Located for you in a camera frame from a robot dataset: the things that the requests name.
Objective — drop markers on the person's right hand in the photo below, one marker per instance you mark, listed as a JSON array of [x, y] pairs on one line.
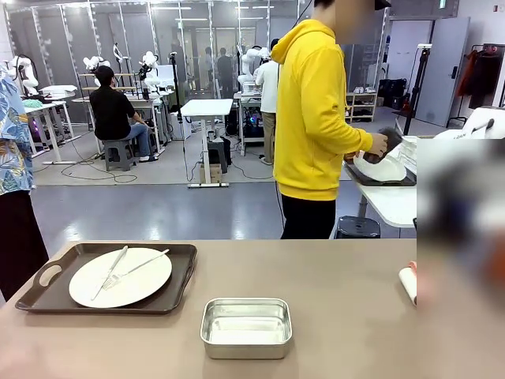
[[378, 144]]

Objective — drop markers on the brown dish cloth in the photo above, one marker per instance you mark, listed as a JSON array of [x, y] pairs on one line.
[[392, 138]]

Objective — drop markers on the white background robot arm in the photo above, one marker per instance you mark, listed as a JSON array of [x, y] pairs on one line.
[[94, 63], [27, 75], [150, 63], [248, 59]]

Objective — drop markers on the person's right forearm yellow sleeve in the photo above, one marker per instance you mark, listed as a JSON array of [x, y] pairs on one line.
[[357, 138]]

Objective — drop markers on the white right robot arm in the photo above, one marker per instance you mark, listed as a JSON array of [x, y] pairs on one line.
[[481, 118]]

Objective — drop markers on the white shoe shelf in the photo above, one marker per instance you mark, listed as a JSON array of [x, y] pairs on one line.
[[361, 102]]

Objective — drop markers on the dark serving tray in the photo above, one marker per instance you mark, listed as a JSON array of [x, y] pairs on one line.
[[410, 180]]

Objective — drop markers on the white side table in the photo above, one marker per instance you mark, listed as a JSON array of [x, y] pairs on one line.
[[390, 205]]

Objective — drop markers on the person in yellow hoodie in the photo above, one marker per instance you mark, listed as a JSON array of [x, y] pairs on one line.
[[307, 118]]

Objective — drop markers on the black round stool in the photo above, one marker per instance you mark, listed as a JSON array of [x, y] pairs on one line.
[[357, 227]]

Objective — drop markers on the grey door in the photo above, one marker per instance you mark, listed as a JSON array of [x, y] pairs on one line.
[[442, 71]]

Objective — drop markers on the person in white shirt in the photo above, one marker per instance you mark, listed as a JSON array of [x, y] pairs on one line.
[[268, 87]]

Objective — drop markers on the coat rack with clothes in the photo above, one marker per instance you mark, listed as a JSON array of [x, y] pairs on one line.
[[485, 79]]

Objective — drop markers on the cardboard box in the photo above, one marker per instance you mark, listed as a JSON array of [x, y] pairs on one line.
[[211, 173]]

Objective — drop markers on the person in dark clothes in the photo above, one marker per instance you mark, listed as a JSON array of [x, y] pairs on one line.
[[225, 67]]

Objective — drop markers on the white standing desk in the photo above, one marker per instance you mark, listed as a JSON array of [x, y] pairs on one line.
[[51, 104], [207, 106]]

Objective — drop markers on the rectangular steel container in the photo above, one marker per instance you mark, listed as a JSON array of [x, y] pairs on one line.
[[244, 335]]

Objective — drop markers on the grey plastic step stool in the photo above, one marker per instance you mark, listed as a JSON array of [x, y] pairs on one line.
[[118, 152]]

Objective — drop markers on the silver fork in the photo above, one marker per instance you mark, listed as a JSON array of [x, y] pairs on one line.
[[146, 262]]

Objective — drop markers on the seated person in black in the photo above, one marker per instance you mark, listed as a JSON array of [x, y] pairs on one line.
[[110, 110]]

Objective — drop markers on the large white dinner plate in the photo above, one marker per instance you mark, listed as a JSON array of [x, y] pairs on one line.
[[138, 284]]

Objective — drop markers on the silver table knife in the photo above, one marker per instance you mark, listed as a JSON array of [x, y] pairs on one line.
[[113, 268]]

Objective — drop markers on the person in floral shirt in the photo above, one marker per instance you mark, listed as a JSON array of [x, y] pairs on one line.
[[13, 138]]

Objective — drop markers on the black camera tripod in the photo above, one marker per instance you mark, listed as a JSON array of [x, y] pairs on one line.
[[423, 63]]

